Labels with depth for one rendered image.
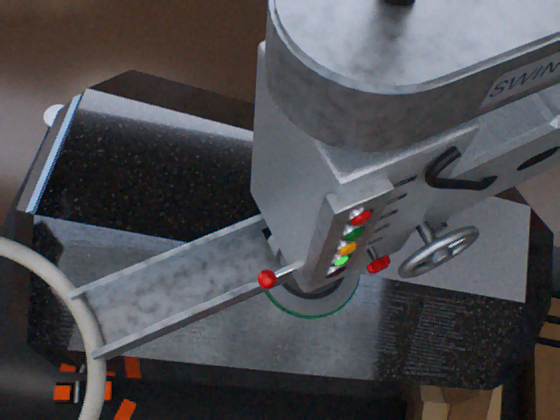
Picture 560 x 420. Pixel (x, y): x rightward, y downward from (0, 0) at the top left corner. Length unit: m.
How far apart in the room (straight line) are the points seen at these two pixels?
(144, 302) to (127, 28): 1.92
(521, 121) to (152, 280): 0.66
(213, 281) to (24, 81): 1.84
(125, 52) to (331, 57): 2.26
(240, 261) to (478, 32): 0.66
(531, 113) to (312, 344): 0.78
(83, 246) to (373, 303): 0.67
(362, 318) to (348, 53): 0.97
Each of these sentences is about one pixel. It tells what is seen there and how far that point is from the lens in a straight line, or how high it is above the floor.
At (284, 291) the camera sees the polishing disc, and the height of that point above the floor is 0.92.
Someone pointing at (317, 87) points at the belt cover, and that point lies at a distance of 0.62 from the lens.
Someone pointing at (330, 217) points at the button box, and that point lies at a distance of 0.75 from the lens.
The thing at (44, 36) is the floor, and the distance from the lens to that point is 2.97.
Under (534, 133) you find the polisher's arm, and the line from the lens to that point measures 1.02.
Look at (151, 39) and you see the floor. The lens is 2.87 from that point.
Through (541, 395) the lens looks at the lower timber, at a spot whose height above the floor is 0.13.
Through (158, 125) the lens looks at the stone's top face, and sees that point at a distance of 1.59.
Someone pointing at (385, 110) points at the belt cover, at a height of 1.70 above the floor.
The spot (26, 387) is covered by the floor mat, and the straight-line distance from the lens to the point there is 2.33.
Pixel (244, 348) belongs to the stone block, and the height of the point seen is 0.69.
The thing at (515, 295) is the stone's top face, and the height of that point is 0.87.
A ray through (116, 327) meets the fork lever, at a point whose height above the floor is 1.12.
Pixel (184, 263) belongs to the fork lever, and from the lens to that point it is 1.17.
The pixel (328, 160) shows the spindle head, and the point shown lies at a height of 1.58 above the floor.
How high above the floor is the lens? 2.22
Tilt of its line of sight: 66 degrees down
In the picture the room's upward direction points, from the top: 9 degrees clockwise
